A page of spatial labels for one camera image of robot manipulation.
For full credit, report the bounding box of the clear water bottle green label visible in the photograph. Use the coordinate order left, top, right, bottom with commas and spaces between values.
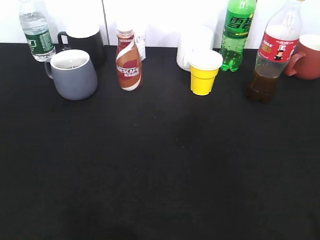
19, 0, 56, 62

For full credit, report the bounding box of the Nescafe coffee bottle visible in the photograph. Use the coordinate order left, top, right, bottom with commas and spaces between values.
115, 20, 143, 92

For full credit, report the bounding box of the cola bottle red label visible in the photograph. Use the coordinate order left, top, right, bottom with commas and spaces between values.
245, 0, 303, 103

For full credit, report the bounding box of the white ceramic mug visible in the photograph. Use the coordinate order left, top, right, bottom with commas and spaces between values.
176, 25, 215, 72

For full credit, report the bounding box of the red ceramic mug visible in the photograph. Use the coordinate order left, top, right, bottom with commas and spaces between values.
284, 34, 320, 80

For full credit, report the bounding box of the yellow paper cup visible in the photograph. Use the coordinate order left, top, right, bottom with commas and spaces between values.
189, 49, 223, 96

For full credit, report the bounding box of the green Sprite bottle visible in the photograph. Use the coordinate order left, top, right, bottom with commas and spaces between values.
219, 0, 256, 72

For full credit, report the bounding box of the black ceramic mug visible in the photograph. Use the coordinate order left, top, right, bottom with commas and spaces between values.
57, 23, 106, 68

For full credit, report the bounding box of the grey ceramic mug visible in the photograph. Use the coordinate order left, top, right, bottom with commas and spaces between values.
44, 49, 98, 101

